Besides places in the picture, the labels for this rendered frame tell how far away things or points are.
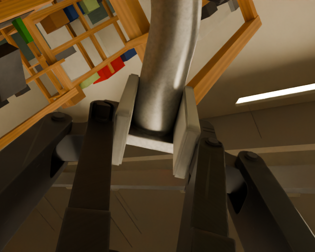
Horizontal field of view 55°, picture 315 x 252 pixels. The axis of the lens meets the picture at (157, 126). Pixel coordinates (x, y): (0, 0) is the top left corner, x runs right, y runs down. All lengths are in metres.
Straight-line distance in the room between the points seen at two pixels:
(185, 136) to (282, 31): 6.36
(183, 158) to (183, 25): 0.07
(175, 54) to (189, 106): 0.03
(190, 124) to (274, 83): 6.83
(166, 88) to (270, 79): 6.78
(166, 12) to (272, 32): 6.37
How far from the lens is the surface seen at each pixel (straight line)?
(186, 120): 0.16
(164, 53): 0.18
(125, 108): 0.15
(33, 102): 11.74
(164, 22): 0.18
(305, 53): 6.59
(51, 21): 5.55
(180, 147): 0.16
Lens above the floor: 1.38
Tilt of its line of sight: 21 degrees up
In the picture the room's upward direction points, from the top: 151 degrees clockwise
